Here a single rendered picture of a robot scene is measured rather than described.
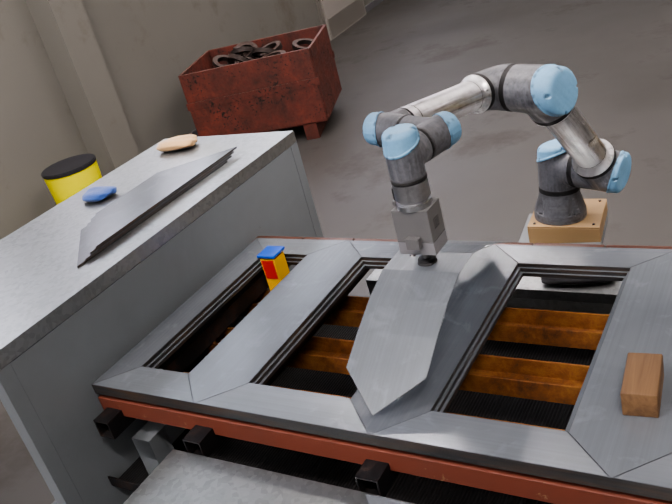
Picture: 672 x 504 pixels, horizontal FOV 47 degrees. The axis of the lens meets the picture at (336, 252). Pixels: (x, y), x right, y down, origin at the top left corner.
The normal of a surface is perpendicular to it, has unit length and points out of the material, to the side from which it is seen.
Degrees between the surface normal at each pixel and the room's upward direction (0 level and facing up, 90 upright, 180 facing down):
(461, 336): 0
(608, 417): 0
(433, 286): 17
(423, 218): 90
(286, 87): 90
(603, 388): 0
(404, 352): 29
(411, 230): 90
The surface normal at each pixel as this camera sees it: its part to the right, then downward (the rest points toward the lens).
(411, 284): -0.37, -0.68
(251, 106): -0.15, 0.47
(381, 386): -0.44, -0.51
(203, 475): -0.24, -0.87
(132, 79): 0.90, -0.03
